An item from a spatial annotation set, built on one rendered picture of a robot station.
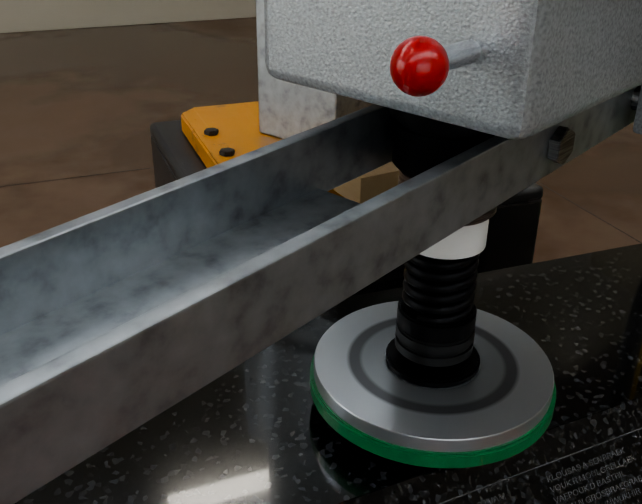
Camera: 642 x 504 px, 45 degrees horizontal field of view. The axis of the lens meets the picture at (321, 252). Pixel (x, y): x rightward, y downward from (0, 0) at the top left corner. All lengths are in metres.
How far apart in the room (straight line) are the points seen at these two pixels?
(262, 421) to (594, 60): 0.41
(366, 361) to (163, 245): 0.27
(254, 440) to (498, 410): 0.21
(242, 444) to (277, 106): 0.87
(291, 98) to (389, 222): 0.97
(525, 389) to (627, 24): 0.31
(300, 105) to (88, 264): 0.98
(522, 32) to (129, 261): 0.26
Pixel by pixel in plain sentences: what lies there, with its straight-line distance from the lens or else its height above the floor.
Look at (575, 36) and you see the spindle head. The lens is 0.49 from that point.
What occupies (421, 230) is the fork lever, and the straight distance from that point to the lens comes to 0.49.
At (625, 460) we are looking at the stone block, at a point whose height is 0.77.
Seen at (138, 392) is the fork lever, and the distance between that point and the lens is 0.36.
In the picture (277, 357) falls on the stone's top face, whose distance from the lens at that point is 0.78.
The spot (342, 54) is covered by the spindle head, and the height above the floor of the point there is 1.14.
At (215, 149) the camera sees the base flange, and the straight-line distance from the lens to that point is 1.41.
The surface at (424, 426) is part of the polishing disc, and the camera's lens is 0.63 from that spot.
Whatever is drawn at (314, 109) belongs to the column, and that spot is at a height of 0.85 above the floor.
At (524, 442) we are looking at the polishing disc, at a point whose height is 0.83.
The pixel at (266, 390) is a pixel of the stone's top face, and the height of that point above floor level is 0.80.
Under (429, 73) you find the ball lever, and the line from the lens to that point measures 0.41.
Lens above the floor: 1.25
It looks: 27 degrees down
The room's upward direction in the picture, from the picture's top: 1 degrees clockwise
